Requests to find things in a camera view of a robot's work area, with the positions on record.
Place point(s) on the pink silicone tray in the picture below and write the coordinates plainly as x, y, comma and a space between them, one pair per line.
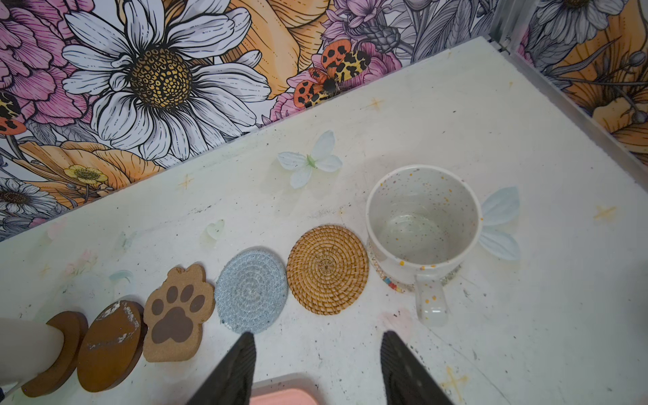
297, 388

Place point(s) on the white speckled mug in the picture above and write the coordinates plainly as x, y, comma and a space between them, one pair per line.
422, 223
27, 349

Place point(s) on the plain brown wooden coaster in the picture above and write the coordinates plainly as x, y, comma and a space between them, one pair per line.
72, 327

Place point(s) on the woven rattan round coaster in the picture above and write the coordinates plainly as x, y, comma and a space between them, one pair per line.
328, 269

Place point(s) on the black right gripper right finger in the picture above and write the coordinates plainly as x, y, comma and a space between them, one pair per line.
406, 380

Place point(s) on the cork paw print coaster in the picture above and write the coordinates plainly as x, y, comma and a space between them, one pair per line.
175, 314

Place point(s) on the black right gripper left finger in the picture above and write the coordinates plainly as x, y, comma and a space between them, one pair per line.
230, 383

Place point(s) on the dark wooden scratched coaster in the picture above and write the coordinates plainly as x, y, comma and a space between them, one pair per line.
111, 347

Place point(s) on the multicolour zigzag round coaster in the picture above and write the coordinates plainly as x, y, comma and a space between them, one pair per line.
403, 288

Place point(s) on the aluminium right corner post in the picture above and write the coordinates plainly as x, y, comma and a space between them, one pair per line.
511, 20

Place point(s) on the grey-blue woven round coaster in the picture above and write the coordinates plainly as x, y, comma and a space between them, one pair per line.
251, 291

